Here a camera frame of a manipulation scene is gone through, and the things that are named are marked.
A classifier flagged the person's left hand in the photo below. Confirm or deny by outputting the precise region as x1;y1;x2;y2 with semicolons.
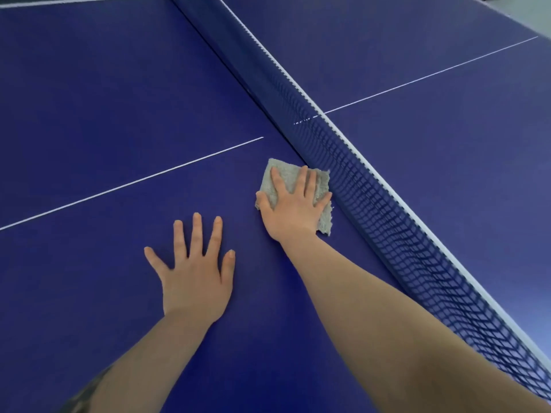
143;212;236;325

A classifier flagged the person's right hand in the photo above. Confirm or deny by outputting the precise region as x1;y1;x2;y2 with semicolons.
255;165;333;244

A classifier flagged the grey cleaning cloth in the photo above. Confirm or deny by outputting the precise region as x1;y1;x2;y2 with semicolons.
254;158;335;237

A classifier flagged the person's right forearm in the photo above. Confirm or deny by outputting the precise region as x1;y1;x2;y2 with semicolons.
280;232;551;413

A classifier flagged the person's left forearm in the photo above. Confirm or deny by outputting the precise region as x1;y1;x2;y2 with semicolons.
56;313;214;413

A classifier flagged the dark blue table tennis net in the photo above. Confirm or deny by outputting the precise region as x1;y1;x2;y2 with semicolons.
168;0;551;403

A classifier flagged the blue table tennis table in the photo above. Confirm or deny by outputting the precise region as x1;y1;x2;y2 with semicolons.
0;0;551;413

